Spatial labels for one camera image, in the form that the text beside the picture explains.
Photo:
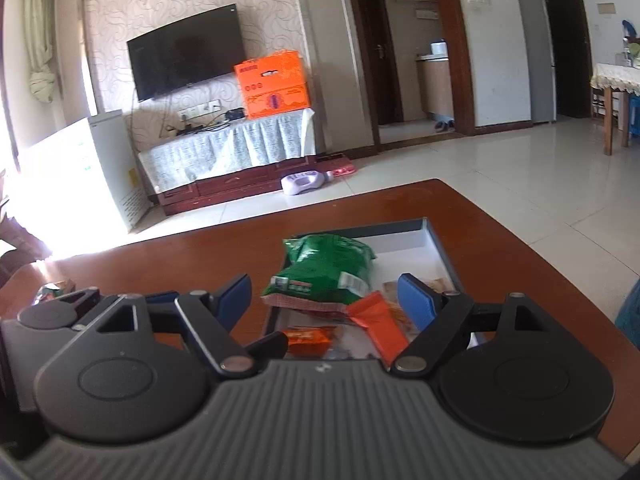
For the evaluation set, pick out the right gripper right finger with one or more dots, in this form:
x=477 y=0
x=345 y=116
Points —
x=444 y=337

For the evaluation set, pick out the tied beige curtain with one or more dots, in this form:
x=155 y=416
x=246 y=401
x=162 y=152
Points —
x=39 y=42

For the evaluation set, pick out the grey shallow tray box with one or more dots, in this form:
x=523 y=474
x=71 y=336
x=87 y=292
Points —
x=400 y=247

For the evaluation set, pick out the tv cabinet with cloth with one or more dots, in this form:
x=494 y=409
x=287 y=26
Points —
x=243 y=159

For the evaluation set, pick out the purple white floor object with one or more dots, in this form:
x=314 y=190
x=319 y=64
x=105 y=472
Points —
x=303 y=182

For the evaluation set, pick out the green snack bag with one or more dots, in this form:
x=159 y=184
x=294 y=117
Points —
x=323 y=273

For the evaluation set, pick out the clear nut snack bag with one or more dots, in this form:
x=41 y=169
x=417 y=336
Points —
x=350 y=343

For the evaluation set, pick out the white air conditioner unit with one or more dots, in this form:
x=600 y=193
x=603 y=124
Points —
x=119 y=166

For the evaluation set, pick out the long orange snack bar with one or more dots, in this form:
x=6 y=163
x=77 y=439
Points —
x=372 y=313

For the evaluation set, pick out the kitchen counter cabinet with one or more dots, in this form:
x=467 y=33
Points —
x=435 y=86

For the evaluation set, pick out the blue plastic stool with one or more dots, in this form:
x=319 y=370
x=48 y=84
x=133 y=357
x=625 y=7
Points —
x=634 y=114

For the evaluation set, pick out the black wall television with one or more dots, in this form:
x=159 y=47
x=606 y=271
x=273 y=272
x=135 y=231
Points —
x=186 y=52

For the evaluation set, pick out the pair of slippers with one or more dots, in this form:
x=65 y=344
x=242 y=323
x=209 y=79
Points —
x=444 y=126

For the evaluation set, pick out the blue plastic bag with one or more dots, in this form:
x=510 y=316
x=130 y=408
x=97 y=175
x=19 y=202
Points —
x=628 y=319

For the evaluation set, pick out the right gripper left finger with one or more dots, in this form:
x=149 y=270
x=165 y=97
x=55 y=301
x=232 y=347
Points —
x=209 y=318

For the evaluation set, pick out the silver refrigerator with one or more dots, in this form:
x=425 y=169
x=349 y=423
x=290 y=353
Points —
x=540 y=60

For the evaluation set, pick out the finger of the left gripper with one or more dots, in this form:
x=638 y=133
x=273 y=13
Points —
x=162 y=297
x=273 y=346

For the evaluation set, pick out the round green chip bag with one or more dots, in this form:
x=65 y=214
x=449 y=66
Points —
x=53 y=290

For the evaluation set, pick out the small orange snack packet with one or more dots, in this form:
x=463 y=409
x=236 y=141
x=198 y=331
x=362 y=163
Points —
x=309 y=342

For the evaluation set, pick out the orange cardboard box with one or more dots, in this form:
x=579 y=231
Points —
x=273 y=85

